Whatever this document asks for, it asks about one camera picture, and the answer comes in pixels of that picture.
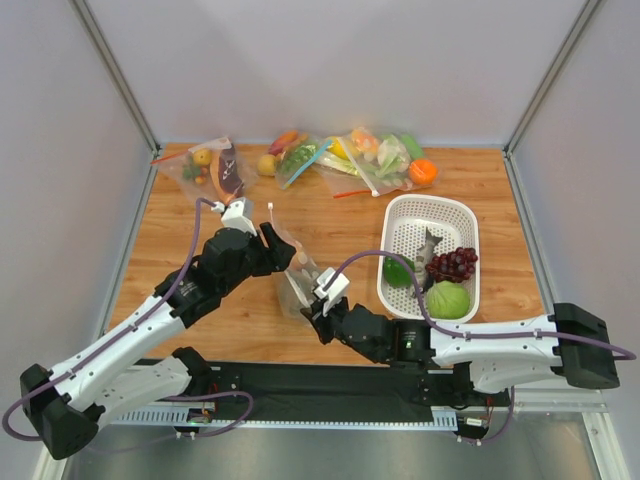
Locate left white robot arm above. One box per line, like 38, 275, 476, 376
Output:
19, 222, 296, 460

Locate grey fish toy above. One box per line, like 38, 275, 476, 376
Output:
411, 228, 443, 298

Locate zip bag with meat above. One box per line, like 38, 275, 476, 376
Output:
152, 137, 257, 202

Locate purple cable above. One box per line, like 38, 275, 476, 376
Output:
324, 249, 637, 444
2, 197, 254, 444

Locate steak toy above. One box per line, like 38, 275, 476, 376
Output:
210, 144, 245, 205

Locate white slotted cable duct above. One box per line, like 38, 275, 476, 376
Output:
109, 404, 489, 429

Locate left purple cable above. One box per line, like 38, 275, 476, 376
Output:
2, 197, 254, 444

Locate green bell pepper toy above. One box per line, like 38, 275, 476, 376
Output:
382, 257, 412, 288

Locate polka dot zip bag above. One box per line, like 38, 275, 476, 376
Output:
267, 202, 321, 322

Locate large zip bag vegetables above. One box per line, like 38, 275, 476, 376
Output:
313, 127, 440, 198

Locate orange fruit toy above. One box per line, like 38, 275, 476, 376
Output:
408, 158, 439, 186

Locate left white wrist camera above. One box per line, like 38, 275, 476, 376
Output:
210, 197, 257, 236

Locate red mango toy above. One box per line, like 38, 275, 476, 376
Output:
268, 130, 299, 156

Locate white plastic basket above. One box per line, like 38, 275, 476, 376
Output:
376, 194, 480, 322

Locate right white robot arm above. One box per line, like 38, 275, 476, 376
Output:
301, 300, 620, 394

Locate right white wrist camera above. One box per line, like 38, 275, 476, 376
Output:
312, 267, 350, 316

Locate yellow pear toy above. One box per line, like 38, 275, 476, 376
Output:
257, 154, 277, 176

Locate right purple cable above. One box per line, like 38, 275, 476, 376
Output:
324, 249, 637, 444

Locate red grapes toy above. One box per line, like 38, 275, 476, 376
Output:
426, 247, 479, 283

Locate green cabbage toy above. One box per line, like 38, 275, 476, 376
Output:
426, 281, 471, 320

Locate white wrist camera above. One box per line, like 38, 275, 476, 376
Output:
312, 267, 350, 316
210, 197, 257, 236

